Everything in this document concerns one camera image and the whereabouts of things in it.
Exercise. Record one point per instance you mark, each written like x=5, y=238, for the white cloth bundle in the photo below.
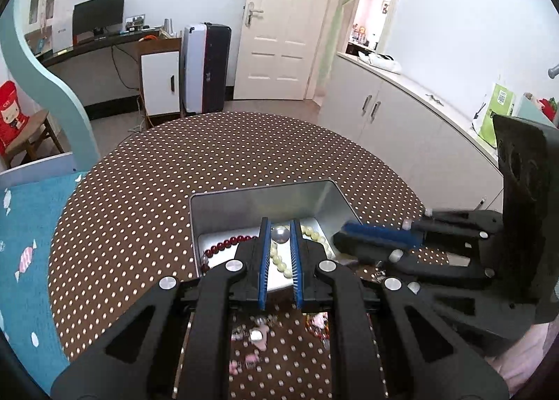
x=380, y=61

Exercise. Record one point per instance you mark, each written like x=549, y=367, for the person's right forearm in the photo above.
x=524, y=360

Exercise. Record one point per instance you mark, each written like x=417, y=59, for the white counter cabinets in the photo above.
x=406, y=120

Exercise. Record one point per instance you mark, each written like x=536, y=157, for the white cabinet with brown top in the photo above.
x=159, y=81

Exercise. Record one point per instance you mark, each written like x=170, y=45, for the white panel door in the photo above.
x=279, y=33

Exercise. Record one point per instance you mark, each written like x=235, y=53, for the dark curved desk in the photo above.
x=87, y=45

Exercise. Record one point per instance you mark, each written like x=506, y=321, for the silver metal tin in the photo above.
x=262, y=203

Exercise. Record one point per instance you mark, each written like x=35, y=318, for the red cartoon bag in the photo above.
x=11, y=116

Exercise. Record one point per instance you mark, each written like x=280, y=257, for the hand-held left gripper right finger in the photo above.
x=296, y=264

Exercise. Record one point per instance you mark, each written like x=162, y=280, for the green paper bag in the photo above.
x=495, y=116

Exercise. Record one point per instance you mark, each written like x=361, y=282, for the brown polka dot tablecloth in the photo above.
x=174, y=173

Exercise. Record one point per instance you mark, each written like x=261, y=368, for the blue candy print blanket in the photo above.
x=35, y=216

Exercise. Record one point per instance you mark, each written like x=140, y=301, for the white box on desk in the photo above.
x=63, y=31

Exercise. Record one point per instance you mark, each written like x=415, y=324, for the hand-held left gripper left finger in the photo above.
x=263, y=264

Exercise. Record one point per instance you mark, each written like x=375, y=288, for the wooden stool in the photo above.
x=41, y=129

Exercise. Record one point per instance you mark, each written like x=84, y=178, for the black computer monitor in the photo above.
x=98, y=11

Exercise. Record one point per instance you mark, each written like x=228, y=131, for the teal arched bed frame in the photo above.
x=56, y=90

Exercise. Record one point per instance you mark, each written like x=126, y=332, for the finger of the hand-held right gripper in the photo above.
x=380, y=234
x=362, y=251

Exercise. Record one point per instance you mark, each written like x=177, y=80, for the white and black suitcase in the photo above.
x=205, y=68

